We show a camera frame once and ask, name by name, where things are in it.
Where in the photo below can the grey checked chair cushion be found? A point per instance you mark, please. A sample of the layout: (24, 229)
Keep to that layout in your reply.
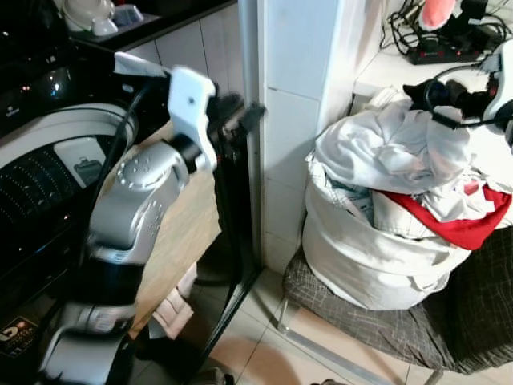
(449, 329)

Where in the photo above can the white kettle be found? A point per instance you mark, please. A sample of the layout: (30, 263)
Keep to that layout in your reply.
(84, 14)

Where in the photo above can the red garment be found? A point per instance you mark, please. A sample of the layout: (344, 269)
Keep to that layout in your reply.
(465, 228)

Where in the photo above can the black power strip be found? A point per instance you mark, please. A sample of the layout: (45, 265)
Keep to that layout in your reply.
(449, 50)

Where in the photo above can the pink rounded object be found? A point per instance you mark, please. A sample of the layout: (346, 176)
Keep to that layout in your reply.
(438, 12)

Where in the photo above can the dark countertop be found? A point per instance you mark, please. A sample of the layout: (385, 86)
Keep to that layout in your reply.
(176, 24)

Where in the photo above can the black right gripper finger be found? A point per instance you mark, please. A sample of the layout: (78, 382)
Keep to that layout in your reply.
(418, 100)
(418, 87)

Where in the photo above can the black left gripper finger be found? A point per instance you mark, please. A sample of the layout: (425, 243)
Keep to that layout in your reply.
(253, 119)
(234, 103)

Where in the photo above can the black framed wooden door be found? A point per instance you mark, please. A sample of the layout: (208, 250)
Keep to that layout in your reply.
(176, 233)

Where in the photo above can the metal chair frame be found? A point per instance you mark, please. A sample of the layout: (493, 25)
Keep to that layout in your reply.
(321, 341)

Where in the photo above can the white fabric laundry basket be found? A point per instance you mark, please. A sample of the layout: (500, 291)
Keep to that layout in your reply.
(361, 257)

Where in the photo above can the white crumpled garment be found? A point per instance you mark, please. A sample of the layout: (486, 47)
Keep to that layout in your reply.
(385, 152)

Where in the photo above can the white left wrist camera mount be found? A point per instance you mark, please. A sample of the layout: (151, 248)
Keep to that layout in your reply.
(188, 100)

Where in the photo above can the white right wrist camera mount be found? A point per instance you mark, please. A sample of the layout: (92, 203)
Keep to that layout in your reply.
(501, 76)

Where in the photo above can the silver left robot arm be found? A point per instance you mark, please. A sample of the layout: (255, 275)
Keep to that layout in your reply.
(128, 208)

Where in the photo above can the pink white cloth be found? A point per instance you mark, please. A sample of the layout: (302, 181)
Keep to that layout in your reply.
(172, 309)

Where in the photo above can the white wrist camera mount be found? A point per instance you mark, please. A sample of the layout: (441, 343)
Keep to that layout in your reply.
(501, 76)
(188, 100)

